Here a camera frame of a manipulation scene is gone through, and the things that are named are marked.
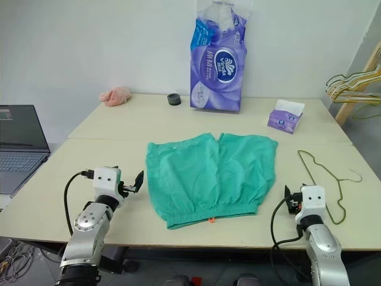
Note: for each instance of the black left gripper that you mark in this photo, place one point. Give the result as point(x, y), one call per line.
point(128, 188)

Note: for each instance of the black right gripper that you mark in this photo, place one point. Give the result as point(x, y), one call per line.
point(294, 205)

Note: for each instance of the green shorts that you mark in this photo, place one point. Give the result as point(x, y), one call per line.
point(208, 172)

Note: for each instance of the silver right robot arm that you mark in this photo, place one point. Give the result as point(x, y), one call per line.
point(324, 247)

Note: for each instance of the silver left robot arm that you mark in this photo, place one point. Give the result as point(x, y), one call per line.
point(86, 223)

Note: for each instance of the small purple tissue pack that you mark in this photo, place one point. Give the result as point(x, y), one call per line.
point(282, 120)

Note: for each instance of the black round cap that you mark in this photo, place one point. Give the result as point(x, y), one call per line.
point(174, 100)

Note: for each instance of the pink plush cloth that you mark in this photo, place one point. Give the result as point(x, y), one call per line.
point(116, 96)

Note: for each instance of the dark rounded shape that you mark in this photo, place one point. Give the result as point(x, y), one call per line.
point(247, 280)

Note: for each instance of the bundle of hangers on rack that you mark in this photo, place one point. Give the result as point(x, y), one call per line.
point(345, 110)

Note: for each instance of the grey laptop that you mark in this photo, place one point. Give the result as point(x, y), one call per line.
point(21, 134)

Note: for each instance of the purple tissue multipack bag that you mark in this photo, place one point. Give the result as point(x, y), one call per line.
point(220, 74)

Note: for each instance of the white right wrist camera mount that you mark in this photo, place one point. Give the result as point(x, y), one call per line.
point(312, 202)

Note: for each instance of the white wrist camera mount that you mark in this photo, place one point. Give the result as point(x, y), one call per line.
point(105, 184)
point(312, 202)

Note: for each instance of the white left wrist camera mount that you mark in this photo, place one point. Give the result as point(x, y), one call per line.
point(105, 184)

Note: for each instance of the black table frame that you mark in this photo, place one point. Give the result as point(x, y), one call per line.
point(193, 253)

